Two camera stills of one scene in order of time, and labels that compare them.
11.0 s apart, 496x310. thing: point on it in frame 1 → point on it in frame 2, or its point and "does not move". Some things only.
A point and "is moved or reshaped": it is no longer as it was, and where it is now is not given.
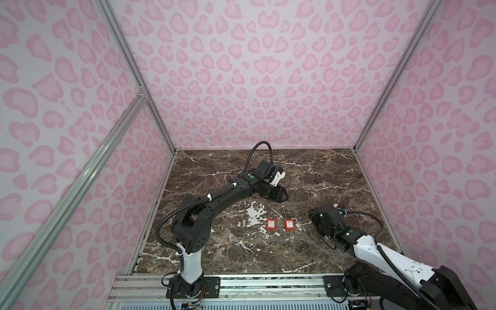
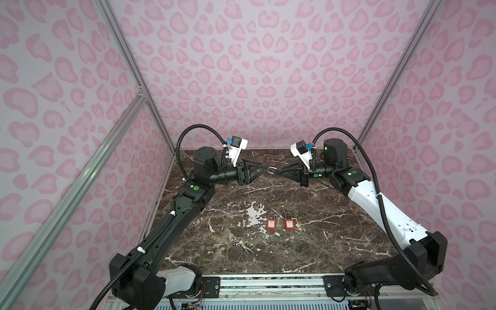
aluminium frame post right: (430, 10) does not move
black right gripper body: (316, 219) → (305, 177)
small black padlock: (319, 178) is moved or reshaped
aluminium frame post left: (126, 46) does not move
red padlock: (271, 223) does not move
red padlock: (289, 222) does not move
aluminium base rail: (150, 292) does not move
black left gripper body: (274, 193) → (241, 177)
